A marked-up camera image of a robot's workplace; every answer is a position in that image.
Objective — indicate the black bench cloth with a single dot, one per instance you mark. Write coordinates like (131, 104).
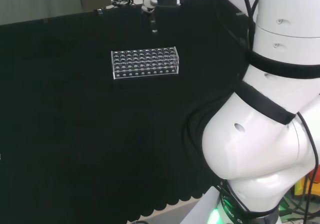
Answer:
(100, 134)

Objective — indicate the clear glass test tube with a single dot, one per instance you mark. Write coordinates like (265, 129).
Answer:
(153, 24)

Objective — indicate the yellow stop button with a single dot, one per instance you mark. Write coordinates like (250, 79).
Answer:
(301, 186)

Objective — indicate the clear plastic test tube rack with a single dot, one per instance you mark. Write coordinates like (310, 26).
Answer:
(145, 63)

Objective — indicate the clear cloth clip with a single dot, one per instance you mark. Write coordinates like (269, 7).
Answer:
(239, 14)
(99, 11)

